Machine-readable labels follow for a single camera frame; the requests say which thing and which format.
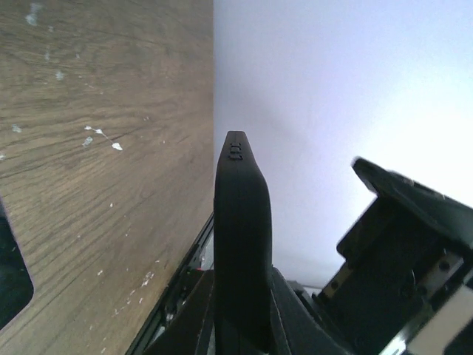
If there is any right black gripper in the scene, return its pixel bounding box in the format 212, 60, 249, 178
316, 158, 472, 354

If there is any black phone case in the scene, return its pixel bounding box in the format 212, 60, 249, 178
214, 131, 272, 354

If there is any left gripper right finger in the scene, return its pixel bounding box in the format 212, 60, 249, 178
270, 268, 351, 355

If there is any black enclosure frame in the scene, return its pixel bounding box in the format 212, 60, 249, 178
126, 213, 214, 355

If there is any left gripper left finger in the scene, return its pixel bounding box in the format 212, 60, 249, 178
144, 271, 214, 355

